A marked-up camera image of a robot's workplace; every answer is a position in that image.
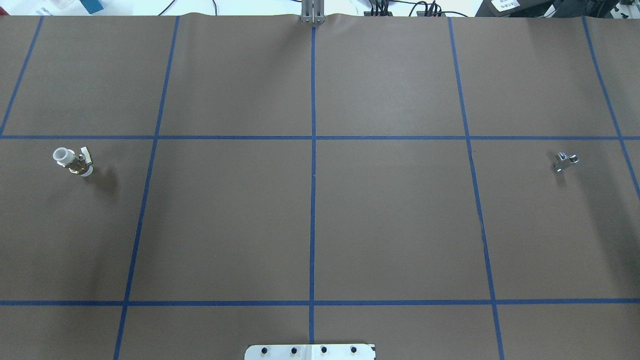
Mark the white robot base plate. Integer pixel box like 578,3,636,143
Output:
244,343,377,360

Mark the aluminium frame post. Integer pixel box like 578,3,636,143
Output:
299,0,326,25

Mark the chrome metal pipe fitting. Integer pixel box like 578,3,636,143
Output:
553,152,580,173

